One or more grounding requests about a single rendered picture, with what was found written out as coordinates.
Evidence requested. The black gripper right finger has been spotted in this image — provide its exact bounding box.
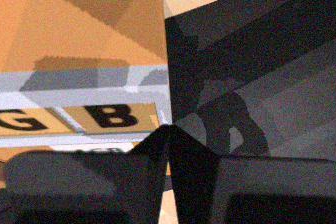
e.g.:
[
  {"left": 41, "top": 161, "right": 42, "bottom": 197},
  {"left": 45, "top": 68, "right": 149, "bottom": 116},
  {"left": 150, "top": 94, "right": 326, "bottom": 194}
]
[{"left": 168, "top": 124, "right": 336, "bottom": 224}]

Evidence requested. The white paper label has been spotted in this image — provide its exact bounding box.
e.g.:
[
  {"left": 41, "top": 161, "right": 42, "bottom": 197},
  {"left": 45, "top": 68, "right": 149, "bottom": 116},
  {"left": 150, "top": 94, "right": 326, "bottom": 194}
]
[{"left": 50, "top": 142, "right": 134, "bottom": 152}]

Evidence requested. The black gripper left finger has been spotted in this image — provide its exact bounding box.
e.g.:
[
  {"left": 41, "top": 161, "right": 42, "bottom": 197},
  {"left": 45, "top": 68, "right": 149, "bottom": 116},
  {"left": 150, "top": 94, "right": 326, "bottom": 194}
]
[{"left": 3, "top": 124, "right": 170, "bottom": 224}]

